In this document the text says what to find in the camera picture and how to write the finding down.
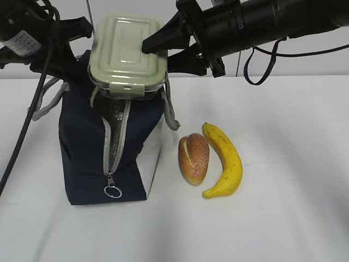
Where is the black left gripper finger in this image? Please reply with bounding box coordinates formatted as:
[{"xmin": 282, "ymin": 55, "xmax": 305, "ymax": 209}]
[{"xmin": 56, "ymin": 54, "xmax": 94, "ymax": 92}]

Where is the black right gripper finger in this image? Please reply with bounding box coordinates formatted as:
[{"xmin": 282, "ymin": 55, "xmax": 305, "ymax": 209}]
[
  {"xmin": 141, "ymin": 12, "xmax": 191, "ymax": 53},
  {"xmin": 167, "ymin": 45, "xmax": 207, "ymax": 76}
]

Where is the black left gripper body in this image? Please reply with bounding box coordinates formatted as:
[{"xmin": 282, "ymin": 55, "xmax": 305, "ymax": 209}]
[{"xmin": 1, "ymin": 16, "xmax": 93, "ymax": 77}]

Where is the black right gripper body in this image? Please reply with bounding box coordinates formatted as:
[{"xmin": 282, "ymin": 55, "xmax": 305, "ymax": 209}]
[{"xmin": 176, "ymin": 1, "xmax": 226, "ymax": 78}]

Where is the green lidded food container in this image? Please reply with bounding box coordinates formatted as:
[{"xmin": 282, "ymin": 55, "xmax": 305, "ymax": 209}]
[{"xmin": 88, "ymin": 13, "xmax": 167, "ymax": 100}]

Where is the navy blue lunch bag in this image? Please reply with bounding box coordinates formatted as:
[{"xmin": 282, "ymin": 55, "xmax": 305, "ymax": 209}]
[{"xmin": 32, "ymin": 51, "xmax": 179, "ymax": 205}]

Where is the brown bread roll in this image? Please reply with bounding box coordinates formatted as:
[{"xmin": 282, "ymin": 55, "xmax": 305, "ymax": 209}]
[{"xmin": 178, "ymin": 133, "xmax": 209, "ymax": 186}]

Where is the yellow banana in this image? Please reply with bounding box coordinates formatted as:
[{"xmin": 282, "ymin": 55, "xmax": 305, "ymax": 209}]
[{"xmin": 202, "ymin": 123, "xmax": 243, "ymax": 199}]

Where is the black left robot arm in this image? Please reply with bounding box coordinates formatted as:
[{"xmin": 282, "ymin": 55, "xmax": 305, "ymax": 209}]
[{"xmin": 1, "ymin": 1, "xmax": 93, "ymax": 82}]

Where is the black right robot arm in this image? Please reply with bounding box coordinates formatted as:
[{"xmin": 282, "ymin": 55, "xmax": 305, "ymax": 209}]
[{"xmin": 142, "ymin": 1, "xmax": 348, "ymax": 77}]

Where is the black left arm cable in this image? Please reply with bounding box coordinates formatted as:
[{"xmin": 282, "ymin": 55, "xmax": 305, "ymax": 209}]
[{"xmin": 0, "ymin": 5, "xmax": 62, "ymax": 196}]

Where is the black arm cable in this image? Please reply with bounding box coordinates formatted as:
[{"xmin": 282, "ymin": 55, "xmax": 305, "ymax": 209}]
[
  {"xmin": 0, "ymin": 5, "xmax": 62, "ymax": 196},
  {"xmin": 243, "ymin": 38, "xmax": 349, "ymax": 86}
]

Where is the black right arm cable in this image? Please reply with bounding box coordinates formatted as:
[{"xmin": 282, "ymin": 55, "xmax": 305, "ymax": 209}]
[{"xmin": 243, "ymin": 38, "xmax": 349, "ymax": 86}]

